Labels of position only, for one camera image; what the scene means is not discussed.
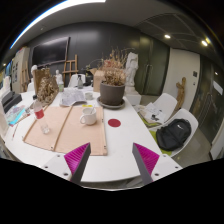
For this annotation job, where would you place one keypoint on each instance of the grey spray bottle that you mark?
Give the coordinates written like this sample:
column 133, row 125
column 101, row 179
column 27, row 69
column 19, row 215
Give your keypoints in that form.
column 80, row 82

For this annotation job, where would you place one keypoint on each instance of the small dark wall switch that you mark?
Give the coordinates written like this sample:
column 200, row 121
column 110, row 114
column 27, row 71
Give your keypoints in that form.
column 194, row 75

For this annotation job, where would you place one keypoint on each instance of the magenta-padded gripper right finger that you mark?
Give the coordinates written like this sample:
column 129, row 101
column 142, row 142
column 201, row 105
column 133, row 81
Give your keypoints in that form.
column 148, row 158

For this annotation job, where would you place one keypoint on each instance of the clear red-labelled drink bottle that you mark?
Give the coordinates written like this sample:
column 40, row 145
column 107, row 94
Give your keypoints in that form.
column 39, row 113

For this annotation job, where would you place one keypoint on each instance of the brown cardboard box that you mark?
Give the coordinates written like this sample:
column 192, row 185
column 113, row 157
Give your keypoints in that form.
column 98, row 81

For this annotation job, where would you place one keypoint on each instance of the small white cup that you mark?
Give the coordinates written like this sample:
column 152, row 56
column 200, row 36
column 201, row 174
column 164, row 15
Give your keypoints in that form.
column 89, row 96

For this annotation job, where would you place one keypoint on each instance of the small pale green bottle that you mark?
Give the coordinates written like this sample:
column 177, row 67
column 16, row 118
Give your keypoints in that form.
column 61, row 88

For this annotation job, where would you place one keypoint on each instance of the flat round red coaster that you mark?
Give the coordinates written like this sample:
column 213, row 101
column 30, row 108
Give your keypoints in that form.
column 114, row 123

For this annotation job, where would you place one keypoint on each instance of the tall white plaster statue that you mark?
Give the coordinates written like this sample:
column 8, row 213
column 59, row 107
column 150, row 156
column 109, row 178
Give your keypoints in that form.
column 131, row 70

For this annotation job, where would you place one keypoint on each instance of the grey plant saucer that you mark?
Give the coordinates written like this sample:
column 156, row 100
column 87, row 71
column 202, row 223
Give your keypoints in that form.
column 111, row 107

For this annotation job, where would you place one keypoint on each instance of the black boxes stack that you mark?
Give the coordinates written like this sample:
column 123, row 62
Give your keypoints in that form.
column 10, row 100

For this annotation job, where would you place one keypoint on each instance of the white ceramic mug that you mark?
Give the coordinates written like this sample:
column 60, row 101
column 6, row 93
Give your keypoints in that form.
column 89, row 118

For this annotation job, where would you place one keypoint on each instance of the wooden easel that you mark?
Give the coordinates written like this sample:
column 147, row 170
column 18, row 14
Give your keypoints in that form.
column 25, row 75
column 70, row 62

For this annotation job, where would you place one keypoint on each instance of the tan wooden drawing board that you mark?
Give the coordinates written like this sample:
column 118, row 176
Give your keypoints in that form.
column 76, row 136

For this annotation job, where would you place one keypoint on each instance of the wooden figure sculpture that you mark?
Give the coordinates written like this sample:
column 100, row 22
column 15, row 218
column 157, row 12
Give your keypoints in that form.
column 181, row 93

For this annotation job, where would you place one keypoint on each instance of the metal spoon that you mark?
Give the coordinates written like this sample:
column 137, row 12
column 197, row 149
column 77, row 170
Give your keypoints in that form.
column 92, row 109

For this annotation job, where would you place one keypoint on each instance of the black backpack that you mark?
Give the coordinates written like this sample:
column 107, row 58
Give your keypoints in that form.
column 173, row 135

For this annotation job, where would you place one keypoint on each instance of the grey pot with dried plant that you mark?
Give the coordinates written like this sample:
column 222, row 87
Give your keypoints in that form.
column 112, row 93

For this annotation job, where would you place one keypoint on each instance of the yellow tag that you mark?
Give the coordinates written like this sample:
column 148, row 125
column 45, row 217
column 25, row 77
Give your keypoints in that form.
column 87, row 105

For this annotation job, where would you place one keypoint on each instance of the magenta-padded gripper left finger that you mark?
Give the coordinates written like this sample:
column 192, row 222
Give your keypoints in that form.
column 75, row 158

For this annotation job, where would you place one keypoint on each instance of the stack of papers and books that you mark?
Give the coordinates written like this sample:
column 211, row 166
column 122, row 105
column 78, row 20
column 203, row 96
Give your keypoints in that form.
column 153, row 112

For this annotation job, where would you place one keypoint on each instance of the dark wall screen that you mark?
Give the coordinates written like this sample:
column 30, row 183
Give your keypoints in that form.
column 50, row 51

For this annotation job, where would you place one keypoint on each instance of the open grey printed book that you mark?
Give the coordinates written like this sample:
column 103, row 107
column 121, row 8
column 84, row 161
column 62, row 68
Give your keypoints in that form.
column 71, row 96

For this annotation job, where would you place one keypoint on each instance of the long ceiling light strip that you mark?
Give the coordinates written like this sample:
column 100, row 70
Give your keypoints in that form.
column 50, row 11

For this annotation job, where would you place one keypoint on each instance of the round ceiling spotlight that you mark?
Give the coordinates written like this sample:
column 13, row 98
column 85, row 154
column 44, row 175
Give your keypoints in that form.
column 204, row 43
column 167, row 36

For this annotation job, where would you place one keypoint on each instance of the white shell chair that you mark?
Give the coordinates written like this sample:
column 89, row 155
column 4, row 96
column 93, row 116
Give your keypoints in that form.
column 188, row 115
column 166, row 101

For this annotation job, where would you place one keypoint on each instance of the small white plaster bust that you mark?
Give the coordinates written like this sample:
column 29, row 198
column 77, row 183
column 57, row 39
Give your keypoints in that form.
column 33, row 70
column 59, row 78

